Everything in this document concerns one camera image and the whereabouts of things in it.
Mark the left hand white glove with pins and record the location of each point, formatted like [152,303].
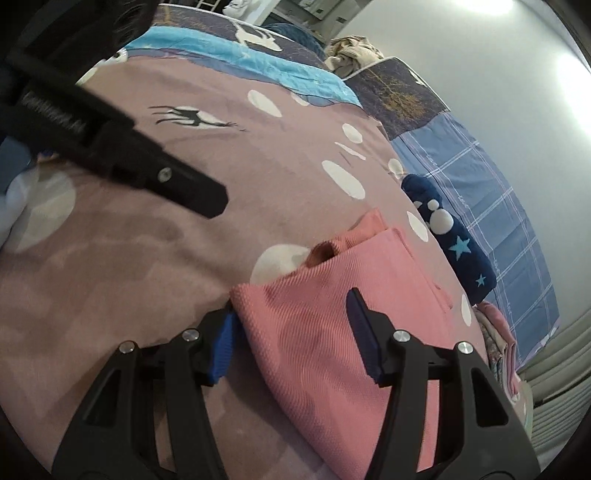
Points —
[15,199]

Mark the pink folded garment on stack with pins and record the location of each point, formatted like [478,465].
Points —
[508,346]

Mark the stack of folded patterned clothes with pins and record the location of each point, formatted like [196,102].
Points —
[524,406]

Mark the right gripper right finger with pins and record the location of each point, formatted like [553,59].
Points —
[479,434]

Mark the blue plaid pillow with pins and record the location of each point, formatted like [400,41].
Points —
[477,192]

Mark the dark tree print pillow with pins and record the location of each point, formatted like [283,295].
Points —
[395,95]

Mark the dark teal blanket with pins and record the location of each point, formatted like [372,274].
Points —
[306,49]

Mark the navy star plush garment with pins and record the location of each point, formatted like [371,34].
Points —
[468,260]

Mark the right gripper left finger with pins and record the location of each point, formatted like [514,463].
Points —
[144,416]

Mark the pink polka dot duvet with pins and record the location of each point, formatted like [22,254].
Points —
[315,209]

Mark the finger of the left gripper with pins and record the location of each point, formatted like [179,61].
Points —
[152,170]

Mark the beige crumpled clothes pile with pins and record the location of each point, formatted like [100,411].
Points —
[349,54]

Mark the grey pleated curtain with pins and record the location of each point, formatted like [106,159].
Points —
[559,380]

